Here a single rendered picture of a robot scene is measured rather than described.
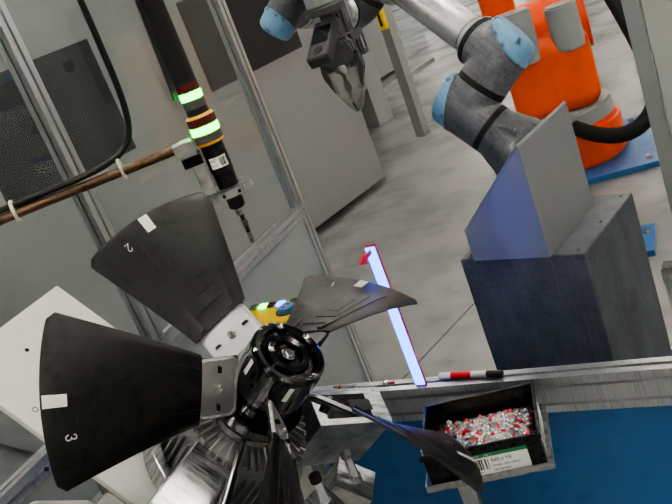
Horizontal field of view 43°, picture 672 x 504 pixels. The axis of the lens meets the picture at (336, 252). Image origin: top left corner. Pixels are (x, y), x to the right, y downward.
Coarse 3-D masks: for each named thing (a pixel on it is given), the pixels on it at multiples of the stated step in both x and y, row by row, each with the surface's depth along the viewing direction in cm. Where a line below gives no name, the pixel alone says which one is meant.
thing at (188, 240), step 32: (128, 224) 139; (160, 224) 139; (192, 224) 139; (96, 256) 136; (128, 256) 136; (160, 256) 136; (192, 256) 136; (224, 256) 136; (128, 288) 135; (160, 288) 135; (192, 288) 134; (224, 288) 133; (192, 320) 133
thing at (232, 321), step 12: (240, 312) 132; (216, 324) 132; (228, 324) 132; (240, 324) 132; (252, 324) 132; (204, 336) 132; (216, 336) 132; (240, 336) 131; (228, 348) 131; (240, 348) 131
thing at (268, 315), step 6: (252, 312) 187; (258, 312) 186; (264, 312) 185; (270, 312) 184; (276, 312) 182; (258, 318) 183; (264, 318) 182; (270, 318) 181; (276, 318) 179; (282, 318) 178; (264, 324) 179
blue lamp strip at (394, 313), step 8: (368, 248) 164; (376, 256) 164; (376, 264) 165; (376, 272) 166; (384, 280) 166; (392, 312) 169; (392, 320) 170; (400, 320) 169; (400, 328) 170; (400, 336) 171; (408, 344) 171; (408, 352) 172; (408, 360) 173; (416, 360) 172; (416, 368) 173; (416, 376) 174; (416, 384) 175
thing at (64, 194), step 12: (156, 156) 124; (168, 156) 124; (132, 168) 123; (96, 180) 123; (108, 180) 123; (60, 192) 123; (72, 192) 123; (36, 204) 122; (48, 204) 123; (0, 216) 122; (12, 216) 122
